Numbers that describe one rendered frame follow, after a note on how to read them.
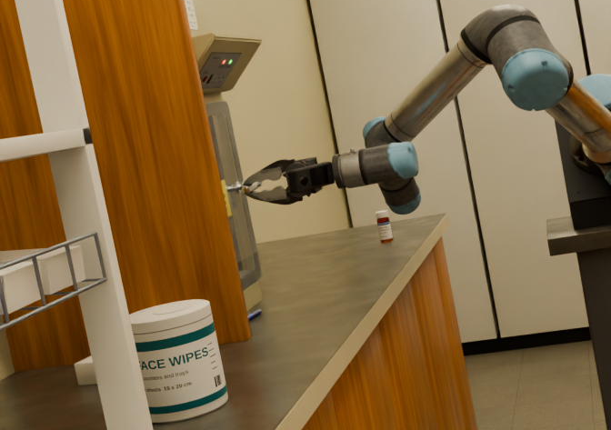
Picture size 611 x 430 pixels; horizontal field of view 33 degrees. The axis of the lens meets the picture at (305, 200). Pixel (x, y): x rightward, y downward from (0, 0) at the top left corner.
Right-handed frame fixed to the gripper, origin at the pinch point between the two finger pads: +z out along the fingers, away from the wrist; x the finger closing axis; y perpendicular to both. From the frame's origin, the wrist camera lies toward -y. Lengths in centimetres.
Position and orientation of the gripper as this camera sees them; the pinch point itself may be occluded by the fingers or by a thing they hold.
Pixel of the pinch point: (249, 188)
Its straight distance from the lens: 217.4
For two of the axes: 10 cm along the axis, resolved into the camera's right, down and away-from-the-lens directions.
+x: -2.0, -9.7, -1.2
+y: 2.4, -1.6, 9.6
